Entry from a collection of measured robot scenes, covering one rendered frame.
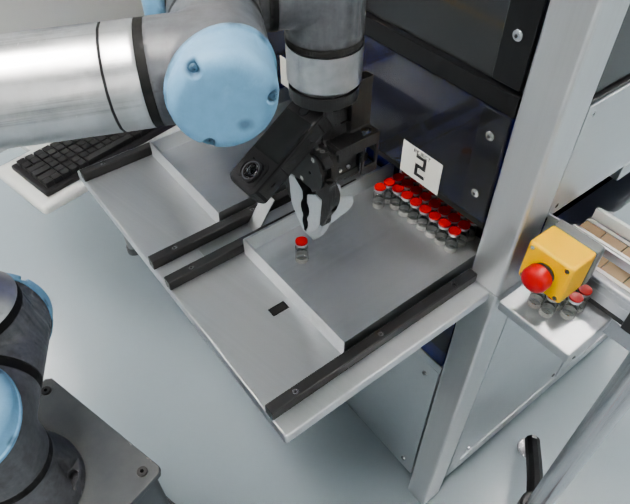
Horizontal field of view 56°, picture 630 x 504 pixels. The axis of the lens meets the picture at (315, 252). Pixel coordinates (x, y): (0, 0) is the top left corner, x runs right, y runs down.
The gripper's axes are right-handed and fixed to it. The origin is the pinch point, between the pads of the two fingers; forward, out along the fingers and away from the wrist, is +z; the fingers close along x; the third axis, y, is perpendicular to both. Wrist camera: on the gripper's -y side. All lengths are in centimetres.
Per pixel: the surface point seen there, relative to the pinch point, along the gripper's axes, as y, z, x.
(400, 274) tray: 18.9, 21.4, 0.3
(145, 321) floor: -3, 110, 88
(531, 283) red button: 23.9, 9.9, -18.3
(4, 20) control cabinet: -10, 3, 87
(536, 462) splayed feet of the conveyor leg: 55, 98, -25
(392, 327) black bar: 9.6, 19.6, -7.6
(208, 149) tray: 11, 21, 49
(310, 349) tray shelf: -1.5, 21.6, -2.2
